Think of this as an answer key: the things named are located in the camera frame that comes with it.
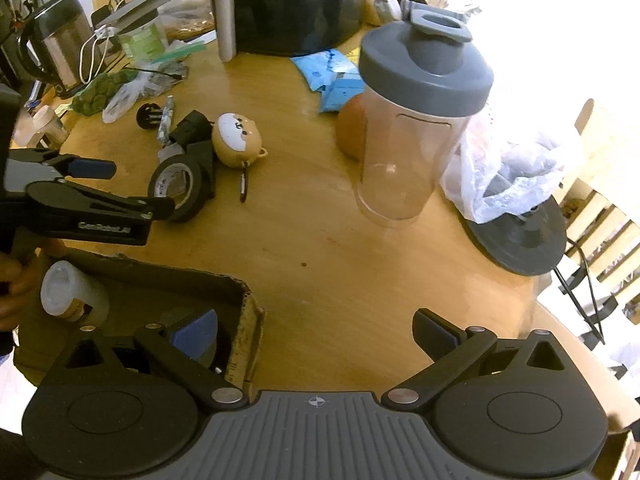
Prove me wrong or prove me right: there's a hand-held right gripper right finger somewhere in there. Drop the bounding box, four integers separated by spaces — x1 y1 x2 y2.
382 307 581 408

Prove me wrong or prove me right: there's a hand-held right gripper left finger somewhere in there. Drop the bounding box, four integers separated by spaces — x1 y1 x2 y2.
47 307 251 410

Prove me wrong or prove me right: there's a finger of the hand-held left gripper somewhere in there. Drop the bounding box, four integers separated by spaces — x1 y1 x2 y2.
26 180 177 222
9 148 117 182

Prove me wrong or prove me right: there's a white plastic jar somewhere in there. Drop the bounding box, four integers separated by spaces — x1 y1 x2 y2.
40 260 111 328

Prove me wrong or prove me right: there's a black plug adapter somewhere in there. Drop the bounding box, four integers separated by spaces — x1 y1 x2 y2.
170 110 215 150

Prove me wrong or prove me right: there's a black tape roll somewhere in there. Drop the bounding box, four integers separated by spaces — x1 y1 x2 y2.
148 154 217 224

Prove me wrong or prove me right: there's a dog-shaped pouch with strap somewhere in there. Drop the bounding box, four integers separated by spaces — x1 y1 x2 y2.
211 112 269 205

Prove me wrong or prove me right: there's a person's left hand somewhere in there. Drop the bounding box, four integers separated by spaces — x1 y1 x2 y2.
0 250 45 333

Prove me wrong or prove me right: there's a small white-lid spice jar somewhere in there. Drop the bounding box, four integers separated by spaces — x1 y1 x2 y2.
30 105 69 149

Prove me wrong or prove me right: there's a bag of green balls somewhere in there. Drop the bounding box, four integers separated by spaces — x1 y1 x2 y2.
70 71 139 116

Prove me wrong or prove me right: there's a clear plastic bag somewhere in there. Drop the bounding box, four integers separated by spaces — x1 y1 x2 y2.
102 66 190 124

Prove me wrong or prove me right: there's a patterned stick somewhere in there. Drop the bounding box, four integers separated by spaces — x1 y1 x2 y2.
157 95 176 149

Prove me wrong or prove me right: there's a dark grey round base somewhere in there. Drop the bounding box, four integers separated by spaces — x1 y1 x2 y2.
462 191 569 277

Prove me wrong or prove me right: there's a stainless steel kettle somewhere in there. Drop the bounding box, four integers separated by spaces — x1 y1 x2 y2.
17 0 99 99

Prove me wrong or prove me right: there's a green canister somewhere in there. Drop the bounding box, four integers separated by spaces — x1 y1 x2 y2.
117 14 171 61

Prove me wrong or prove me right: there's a teal zip bag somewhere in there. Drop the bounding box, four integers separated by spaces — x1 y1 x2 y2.
149 39 207 64

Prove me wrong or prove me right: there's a flat grey scale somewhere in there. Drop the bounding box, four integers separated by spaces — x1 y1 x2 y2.
95 0 174 36

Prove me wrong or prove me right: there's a clear bag of brown food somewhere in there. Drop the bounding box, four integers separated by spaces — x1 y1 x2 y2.
164 0 217 42

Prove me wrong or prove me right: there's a white plastic bag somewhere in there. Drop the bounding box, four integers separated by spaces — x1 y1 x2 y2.
439 109 587 225

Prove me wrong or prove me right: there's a wooden chair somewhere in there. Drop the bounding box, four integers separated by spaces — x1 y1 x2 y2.
549 99 640 343

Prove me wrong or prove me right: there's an orange fruit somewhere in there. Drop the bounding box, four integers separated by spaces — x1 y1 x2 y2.
334 95 369 162

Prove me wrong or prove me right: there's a blue packet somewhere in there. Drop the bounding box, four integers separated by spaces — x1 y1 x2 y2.
319 77 365 114
290 48 362 92

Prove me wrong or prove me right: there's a black air fryer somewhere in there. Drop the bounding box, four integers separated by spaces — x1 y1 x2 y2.
204 0 365 63

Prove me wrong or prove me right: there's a clear shaker bottle grey lid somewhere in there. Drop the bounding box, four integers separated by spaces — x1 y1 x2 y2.
355 9 495 222

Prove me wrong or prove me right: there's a thin black cable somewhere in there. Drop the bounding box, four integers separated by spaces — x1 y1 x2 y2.
124 66 184 81

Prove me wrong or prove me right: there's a white charging cable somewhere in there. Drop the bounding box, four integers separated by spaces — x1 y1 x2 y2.
79 26 119 84

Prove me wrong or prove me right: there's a black power cord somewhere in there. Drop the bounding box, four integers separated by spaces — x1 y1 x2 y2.
551 239 607 346

